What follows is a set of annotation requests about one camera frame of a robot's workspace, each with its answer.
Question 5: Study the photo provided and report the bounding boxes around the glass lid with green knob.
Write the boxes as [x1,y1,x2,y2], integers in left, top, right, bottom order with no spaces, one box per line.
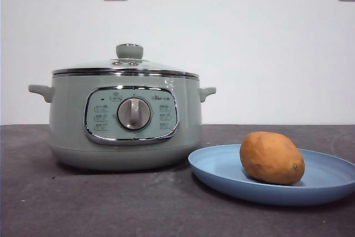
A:
[52,43,200,79]

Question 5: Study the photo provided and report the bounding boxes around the brown potato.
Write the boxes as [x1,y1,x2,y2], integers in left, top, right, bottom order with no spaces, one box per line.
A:
[239,131,306,185]

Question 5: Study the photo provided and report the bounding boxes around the blue round plate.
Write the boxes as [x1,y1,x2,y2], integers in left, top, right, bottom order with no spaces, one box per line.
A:
[187,144,355,207]

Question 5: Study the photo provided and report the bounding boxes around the pale green electric steamer pot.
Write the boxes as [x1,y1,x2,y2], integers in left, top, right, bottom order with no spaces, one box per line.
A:
[27,74,217,172]

